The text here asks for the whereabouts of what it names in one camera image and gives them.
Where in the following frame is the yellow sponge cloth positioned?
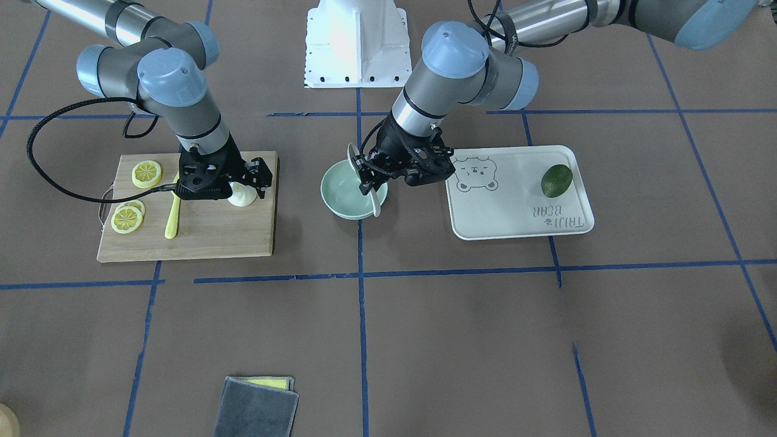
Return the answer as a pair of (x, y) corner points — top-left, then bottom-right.
(239, 376), (294, 391)

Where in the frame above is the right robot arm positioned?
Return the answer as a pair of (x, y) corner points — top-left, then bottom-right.
(27, 1), (273, 201)

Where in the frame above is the cream bear print tray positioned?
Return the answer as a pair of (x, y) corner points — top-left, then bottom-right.
(445, 146), (595, 240)

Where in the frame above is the wooden cutting board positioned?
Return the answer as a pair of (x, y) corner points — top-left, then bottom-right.
(97, 151), (279, 263)

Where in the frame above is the lemon slice under upper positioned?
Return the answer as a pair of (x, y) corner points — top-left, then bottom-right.
(120, 200), (146, 215)

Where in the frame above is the green avocado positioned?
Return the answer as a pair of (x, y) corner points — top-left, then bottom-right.
(540, 164), (574, 198)

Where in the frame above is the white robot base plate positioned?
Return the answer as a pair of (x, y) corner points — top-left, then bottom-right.
(304, 1), (412, 89)

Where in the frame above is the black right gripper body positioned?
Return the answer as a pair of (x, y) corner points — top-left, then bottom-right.
(177, 140), (274, 201)

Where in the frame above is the lower lemon slice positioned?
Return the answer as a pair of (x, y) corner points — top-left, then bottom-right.
(109, 206), (143, 234)

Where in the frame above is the yellow plastic knife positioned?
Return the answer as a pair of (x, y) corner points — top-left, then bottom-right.
(164, 191), (181, 240)

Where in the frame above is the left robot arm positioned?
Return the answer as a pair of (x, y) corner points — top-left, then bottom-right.
(348, 1), (756, 196)

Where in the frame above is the mint green bowl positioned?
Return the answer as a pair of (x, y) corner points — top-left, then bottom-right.
(320, 160), (387, 220)

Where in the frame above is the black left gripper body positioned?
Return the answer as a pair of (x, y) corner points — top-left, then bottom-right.
(358, 118), (455, 188)

